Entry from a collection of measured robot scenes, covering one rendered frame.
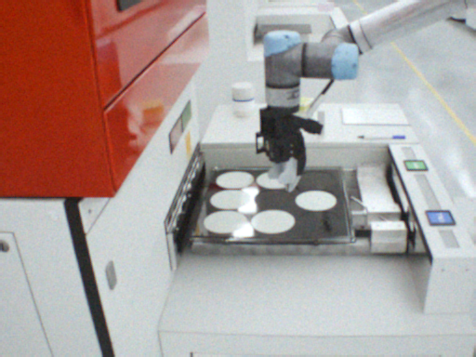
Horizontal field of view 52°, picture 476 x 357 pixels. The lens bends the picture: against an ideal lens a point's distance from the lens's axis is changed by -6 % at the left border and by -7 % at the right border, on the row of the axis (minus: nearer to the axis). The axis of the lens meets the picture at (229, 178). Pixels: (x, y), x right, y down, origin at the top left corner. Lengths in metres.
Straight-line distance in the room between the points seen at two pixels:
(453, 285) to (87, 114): 0.75
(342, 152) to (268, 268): 0.45
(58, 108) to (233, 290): 0.64
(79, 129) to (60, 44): 0.11
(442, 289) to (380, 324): 0.14
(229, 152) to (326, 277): 0.51
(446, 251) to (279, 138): 0.41
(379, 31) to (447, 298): 0.57
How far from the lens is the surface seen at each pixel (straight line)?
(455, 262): 1.03
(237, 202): 1.30
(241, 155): 1.49
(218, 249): 1.24
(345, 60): 1.04
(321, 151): 1.48
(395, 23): 1.14
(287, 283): 1.15
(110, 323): 0.80
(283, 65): 1.05
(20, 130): 0.67
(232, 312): 1.08
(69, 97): 0.63
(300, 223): 1.20
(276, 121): 1.09
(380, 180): 1.45
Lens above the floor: 1.52
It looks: 26 degrees down
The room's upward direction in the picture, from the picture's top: 4 degrees counter-clockwise
